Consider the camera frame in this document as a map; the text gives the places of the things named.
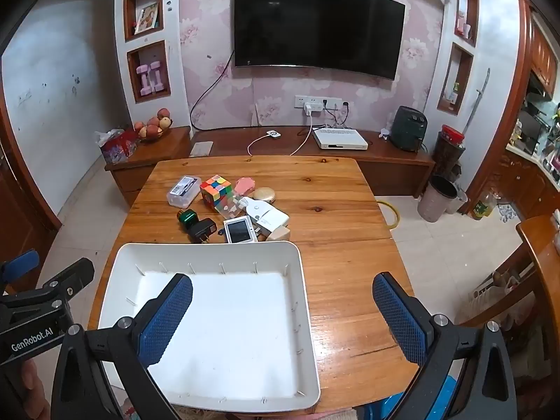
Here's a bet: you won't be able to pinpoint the small clear plastic case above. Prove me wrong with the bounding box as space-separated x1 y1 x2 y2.
219 197 246 220

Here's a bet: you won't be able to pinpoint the black flat television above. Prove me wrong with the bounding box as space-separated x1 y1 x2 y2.
233 0 406 82

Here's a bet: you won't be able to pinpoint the white charging cable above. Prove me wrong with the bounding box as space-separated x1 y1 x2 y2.
247 114 315 157

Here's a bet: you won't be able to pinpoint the multicoloured puzzle cube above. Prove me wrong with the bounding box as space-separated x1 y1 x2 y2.
200 175 232 209

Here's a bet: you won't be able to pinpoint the black power adapter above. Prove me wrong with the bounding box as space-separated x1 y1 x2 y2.
188 219 217 244

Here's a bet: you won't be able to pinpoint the wooden kitchen cabinet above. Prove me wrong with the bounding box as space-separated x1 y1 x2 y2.
494 140 560 228

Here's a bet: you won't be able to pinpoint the pile of peaches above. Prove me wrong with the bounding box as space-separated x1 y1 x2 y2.
133 107 173 138

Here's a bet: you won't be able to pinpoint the person's left hand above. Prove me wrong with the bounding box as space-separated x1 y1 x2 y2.
18 357 52 420

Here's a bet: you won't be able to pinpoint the dark jar with red lid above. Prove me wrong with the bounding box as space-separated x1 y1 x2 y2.
434 125 466 180

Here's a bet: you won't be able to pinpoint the blue plastic stool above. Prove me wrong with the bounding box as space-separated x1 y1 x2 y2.
365 376 458 420

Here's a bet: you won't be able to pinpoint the white plastic tray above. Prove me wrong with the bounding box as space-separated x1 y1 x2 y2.
97 241 321 414

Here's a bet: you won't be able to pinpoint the dark fruit bowl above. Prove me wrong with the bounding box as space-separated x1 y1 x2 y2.
138 120 174 143

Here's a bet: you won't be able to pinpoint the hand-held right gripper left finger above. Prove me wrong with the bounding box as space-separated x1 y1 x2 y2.
55 272 194 420

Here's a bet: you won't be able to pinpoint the white wall socket strip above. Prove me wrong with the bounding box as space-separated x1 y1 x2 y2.
294 95 344 110

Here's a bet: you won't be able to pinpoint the black cables at socket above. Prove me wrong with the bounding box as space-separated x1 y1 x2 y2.
324 100 351 128

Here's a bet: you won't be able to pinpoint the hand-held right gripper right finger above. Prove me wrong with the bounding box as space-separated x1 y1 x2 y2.
372 272 519 420

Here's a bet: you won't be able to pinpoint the white open box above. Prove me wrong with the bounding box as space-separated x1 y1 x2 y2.
223 217 258 244

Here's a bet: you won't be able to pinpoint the wooden chair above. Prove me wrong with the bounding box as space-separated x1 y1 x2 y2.
455 214 560 420

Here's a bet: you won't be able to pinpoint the wooden side cabinet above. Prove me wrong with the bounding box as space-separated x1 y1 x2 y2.
105 127 192 206

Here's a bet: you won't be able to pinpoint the long wooden television cabinet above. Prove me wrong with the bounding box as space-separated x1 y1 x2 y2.
191 126 436 198

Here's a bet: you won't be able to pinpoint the red patterned tissue box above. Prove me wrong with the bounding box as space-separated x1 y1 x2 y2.
94 129 140 165

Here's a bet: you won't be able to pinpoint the plastic bag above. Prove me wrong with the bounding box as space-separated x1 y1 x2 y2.
468 271 532 329

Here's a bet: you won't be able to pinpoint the yellow hose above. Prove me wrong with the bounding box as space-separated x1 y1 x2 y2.
377 200 401 230

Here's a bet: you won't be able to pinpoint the clear plastic storage box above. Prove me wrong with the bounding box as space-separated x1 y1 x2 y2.
166 176 202 209

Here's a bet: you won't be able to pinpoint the black television cable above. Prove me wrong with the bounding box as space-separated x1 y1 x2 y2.
189 50 236 131

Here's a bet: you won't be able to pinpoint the pink trash bin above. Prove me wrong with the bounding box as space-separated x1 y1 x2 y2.
417 175 458 223

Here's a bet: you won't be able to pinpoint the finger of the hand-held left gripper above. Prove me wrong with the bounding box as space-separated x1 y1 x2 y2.
26 257 96 312
0 249 40 293

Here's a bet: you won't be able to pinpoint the cooking oil bottle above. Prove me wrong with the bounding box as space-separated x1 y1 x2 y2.
471 192 497 221

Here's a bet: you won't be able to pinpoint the white set-top box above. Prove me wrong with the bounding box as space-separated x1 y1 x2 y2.
313 128 368 151

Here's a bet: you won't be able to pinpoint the framed photo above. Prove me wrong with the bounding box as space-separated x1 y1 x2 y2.
135 2 159 34

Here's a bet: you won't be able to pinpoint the metal rod on wall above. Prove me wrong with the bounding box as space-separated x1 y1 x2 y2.
464 68 491 137

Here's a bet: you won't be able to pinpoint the white plastic device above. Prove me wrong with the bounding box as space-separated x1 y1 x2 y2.
245 199 290 235

